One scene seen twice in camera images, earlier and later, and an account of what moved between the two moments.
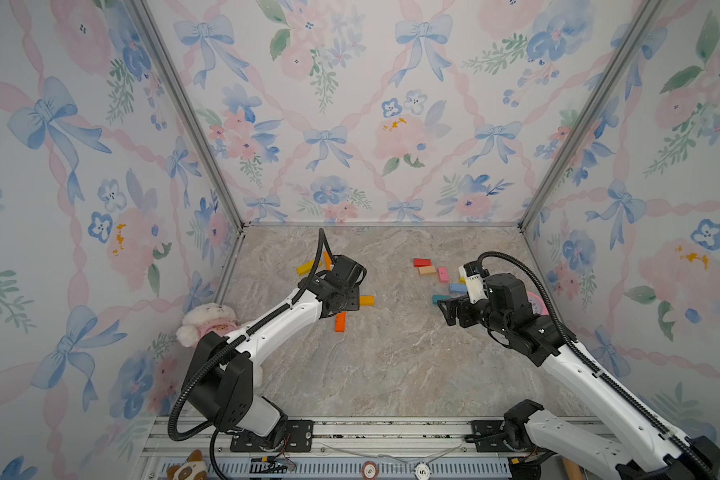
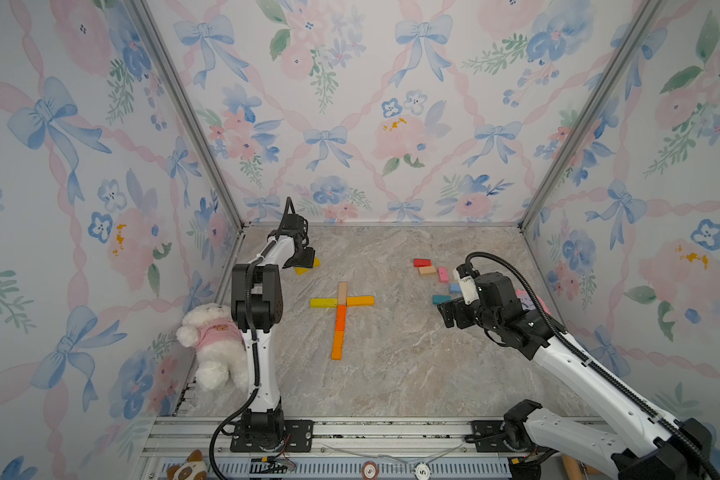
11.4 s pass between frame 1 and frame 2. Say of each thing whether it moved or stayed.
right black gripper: stayed
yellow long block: stayed
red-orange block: stayed
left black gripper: moved
